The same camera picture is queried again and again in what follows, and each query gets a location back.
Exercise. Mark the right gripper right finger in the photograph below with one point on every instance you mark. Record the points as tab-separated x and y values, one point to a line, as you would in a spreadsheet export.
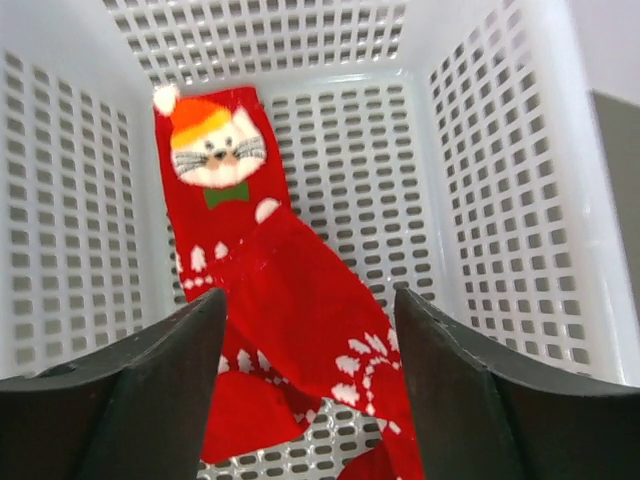
484	411

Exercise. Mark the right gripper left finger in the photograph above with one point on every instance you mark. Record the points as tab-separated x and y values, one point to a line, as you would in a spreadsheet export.
136	409

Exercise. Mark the red christmas sock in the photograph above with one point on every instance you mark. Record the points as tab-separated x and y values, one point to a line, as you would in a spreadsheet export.
248	413
296	314

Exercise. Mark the white perforated plastic basket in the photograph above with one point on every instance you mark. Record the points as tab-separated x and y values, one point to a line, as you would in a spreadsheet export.
452	148

